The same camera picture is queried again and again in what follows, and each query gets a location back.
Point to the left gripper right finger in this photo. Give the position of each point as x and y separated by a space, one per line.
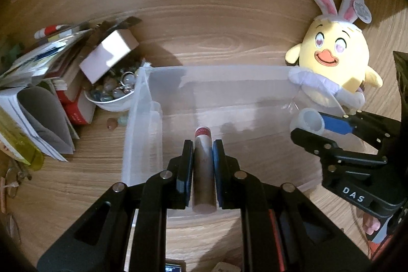
282 229

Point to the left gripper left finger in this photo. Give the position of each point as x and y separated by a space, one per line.
125 229

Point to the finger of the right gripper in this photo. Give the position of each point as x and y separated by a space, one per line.
361 125
328 150

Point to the white tape roll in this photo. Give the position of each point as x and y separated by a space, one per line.
308 119

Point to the small dark blue box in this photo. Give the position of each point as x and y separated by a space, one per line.
175 267

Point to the beige cylindrical tube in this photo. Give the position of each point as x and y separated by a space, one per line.
204 194

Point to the wooden tag keychain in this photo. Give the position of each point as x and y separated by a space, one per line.
225 267

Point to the person's right hand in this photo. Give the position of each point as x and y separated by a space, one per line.
370 224

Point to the yellow chick plush toy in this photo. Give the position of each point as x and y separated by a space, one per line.
334 54

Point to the clear plastic storage bin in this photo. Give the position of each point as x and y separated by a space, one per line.
248 107

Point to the eyeglasses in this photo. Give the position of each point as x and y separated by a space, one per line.
13 173

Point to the white bowl of stones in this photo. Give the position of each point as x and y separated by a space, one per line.
113 91

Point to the folded white paper booklet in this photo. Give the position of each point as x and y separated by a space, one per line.
40 115

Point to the yellow spray bottle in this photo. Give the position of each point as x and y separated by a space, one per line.
16 144

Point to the small white cardboard box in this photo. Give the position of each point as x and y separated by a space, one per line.
110 51

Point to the stack of books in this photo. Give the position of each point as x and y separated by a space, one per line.
56 63

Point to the red white marker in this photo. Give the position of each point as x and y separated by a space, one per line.
49 30

